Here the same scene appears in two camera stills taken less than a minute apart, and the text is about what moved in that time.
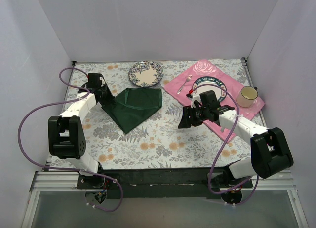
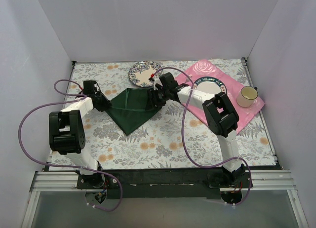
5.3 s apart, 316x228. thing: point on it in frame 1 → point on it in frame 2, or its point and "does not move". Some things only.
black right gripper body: (188, 117) → (153, 98)
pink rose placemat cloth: (178, 88) does not move
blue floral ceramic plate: (146, 73) does not move
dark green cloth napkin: (133, 107) does not move
